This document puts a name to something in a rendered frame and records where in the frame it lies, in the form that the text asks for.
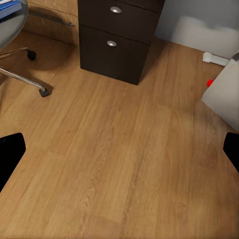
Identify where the folder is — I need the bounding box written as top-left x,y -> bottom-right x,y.
0,0 -> 22,19

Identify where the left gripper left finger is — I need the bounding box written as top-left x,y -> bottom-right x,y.
0,132 -> 26,192

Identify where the swivel chair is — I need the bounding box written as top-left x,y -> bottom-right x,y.
0,0 -> 49,97

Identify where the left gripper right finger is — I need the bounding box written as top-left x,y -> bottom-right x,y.
223,132 -> 239,172

